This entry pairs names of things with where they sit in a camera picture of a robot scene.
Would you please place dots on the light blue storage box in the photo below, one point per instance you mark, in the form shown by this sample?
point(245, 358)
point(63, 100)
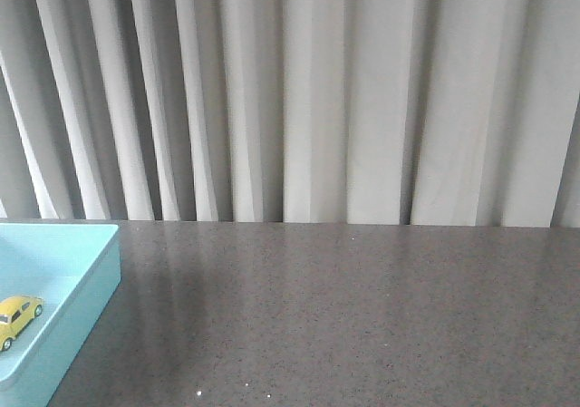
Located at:
point(74, 268)

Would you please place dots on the grey pleated curtain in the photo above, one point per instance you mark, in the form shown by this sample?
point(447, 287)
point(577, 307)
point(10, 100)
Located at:
point(398, 112)

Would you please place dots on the yellow toy beetle car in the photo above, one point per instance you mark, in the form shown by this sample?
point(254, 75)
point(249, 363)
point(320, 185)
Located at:
point(16, 313)

